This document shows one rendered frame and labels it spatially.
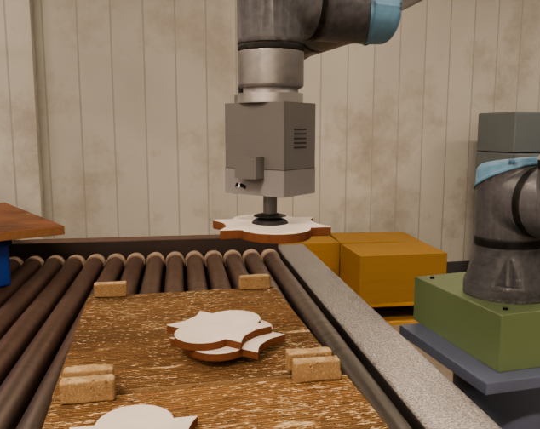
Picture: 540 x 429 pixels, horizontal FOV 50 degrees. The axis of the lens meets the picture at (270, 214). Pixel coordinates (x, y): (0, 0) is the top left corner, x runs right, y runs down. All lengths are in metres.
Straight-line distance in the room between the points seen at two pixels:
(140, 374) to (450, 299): 0.56
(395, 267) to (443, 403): 3.02
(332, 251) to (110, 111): 1.84
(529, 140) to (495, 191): 3.69
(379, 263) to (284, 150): 3.11
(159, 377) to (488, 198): 0.59
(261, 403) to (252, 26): 0.41
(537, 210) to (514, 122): 3.69
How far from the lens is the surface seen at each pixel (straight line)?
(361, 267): 3.68
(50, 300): 1.21
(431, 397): 0.77
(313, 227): 0.66
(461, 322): 1.05
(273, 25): 0.65
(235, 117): 0.67
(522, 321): 0.98
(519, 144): 4.64
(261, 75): 0.64
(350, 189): 4.68
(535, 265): 1.03
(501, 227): 1.01
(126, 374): 0.77
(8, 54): 4.20
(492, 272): 1.02
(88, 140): 4.29
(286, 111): 0.63
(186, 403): 0.69
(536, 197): 0.95
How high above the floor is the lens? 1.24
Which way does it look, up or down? 8 degrees down
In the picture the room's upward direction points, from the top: straight up
